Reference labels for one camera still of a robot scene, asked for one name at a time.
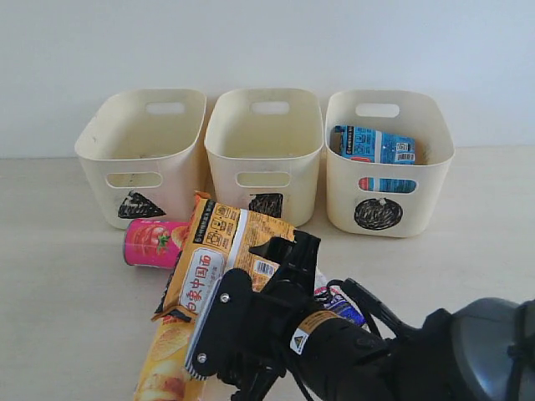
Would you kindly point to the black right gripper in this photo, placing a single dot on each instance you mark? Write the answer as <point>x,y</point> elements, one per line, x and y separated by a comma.
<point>250,339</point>

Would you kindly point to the orange instant noodle packet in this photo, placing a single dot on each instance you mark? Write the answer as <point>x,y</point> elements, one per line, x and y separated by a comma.
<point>218,239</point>

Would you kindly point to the white blue milk carton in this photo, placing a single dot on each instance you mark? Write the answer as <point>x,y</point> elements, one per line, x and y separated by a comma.
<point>333,299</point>

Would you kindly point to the yellow Lays chips can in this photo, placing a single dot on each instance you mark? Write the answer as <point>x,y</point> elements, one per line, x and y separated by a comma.
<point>164,376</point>

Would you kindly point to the blue instant noodle packet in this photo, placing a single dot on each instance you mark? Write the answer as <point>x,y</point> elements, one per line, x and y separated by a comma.
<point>374,146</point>

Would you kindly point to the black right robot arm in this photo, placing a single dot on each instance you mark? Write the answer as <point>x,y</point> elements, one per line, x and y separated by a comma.
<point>485,351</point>

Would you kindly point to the pink Lays chips can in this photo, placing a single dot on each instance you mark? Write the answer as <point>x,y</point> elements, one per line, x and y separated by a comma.
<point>154,243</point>

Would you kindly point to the cream bin with square mark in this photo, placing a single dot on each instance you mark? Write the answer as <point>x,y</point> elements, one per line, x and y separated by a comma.
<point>264,148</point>

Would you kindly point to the cream bin with circle mark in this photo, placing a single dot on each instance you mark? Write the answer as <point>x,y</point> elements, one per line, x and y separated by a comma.
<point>396,112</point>

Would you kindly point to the cream bin with triangle mark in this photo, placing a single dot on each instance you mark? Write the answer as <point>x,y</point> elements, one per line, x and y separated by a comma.
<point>143,154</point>

